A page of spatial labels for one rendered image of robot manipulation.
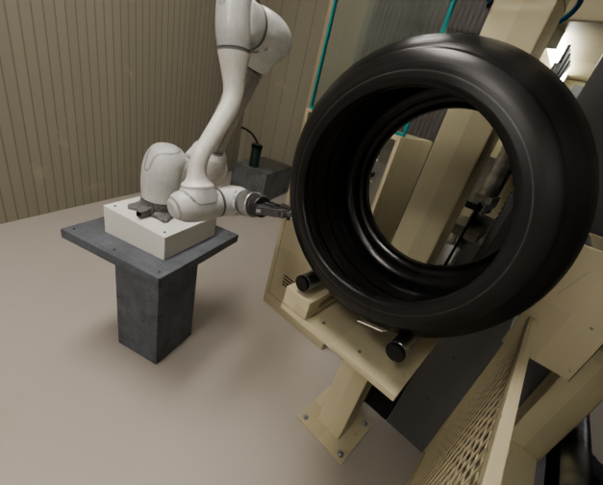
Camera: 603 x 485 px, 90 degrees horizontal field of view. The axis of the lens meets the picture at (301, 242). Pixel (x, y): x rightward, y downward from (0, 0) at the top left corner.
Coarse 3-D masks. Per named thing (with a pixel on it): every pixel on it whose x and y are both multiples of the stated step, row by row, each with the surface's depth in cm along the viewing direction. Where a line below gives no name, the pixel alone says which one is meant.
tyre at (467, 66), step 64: (384, 64) 54; (448, 64) 47; (512, 64) 44; (320, 128) 64; (384, 128) 85; (512, 128) 43; (576, 128) 41; (320, 192) 88; (576, 192) 42; (320, 256) 72; (384, 256) 92; (512, 256) 46; (576, 256) 46; (384, 320) 64; (448, 320) 55
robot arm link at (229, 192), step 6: (222, 186) 108; (228, 186) 107; (234, 186) 108; (222, 192) 102; (228, 192) 103; (234, 192) 104; (228, 198) 102; (234, 198) 103; (228, 204) 102; (234, 204) 104; (228, 210) 103; (234, 210) 105; (222, 216) 105; (228, 216) 108
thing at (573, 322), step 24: (600, 240) 75; (576, 264) 65; (600, 264) 62; (576, 288) 66; (600, 288) 63; (528, 312) 72; (552, 312) 69; (576, 312) 67; (600, 312) 64; (504, 336) 78; (552, 336) 70; (576, 336) 67; (600, 336) 65; (552, 360) 71; (576, 360) 68
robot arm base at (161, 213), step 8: (144, 200) 120; (128, 208) 121; (136, 208) 121; (144, 208) 118; (152, 208) 119; (160, 208) 120; (144, 216) 118; (152, 216) 120; (160, 216) 120; (168, 216) 122
